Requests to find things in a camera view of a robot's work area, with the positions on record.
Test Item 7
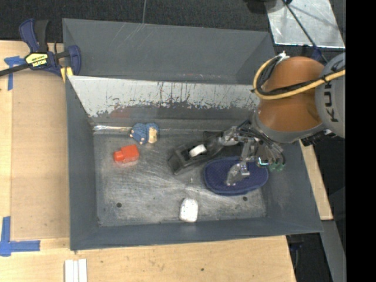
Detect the dark blue oval cloth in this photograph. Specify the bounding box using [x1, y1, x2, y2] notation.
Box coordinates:
[202, 156, 270, 197]

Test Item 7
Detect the black tape dispenser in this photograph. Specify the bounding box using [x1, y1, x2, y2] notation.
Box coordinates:
[167, 130, 224, 176]

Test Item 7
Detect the white speckled sponge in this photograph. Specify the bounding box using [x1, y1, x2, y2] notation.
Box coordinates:
[179, 197, 199, 224]

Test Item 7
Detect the grey metal bin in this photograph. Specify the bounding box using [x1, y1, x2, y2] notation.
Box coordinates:
[62, 18, 325, 251]

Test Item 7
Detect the blue and beige toy animal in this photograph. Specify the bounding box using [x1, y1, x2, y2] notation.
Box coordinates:
[130, 122, 160, 146]

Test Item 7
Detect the red toy block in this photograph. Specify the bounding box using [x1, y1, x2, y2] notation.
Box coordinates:
[113, 144, 140, 165]

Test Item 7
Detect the pale wood board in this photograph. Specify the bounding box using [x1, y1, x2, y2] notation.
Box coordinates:
[10, 41, 71, 242]

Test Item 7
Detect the black cylinder on white bracket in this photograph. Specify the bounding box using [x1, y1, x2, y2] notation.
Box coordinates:
[300, 129, 335, 147]

